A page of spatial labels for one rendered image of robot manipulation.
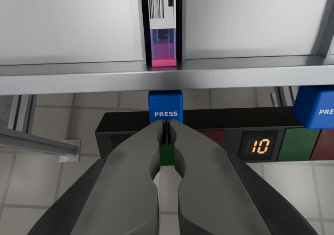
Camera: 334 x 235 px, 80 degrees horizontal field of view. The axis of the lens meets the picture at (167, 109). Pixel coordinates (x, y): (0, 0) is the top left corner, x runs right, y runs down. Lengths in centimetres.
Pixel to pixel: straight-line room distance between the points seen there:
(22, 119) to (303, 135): 62
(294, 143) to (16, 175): 97
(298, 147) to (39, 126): 95
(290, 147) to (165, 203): 68
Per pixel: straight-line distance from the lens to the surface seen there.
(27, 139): 68
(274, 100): 98
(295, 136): 20
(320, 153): 23
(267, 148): 20
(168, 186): 84
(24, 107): 66
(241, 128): 18
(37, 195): 98
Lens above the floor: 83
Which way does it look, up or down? 73 degrees down
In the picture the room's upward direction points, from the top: 2 degrees counter-clockwise
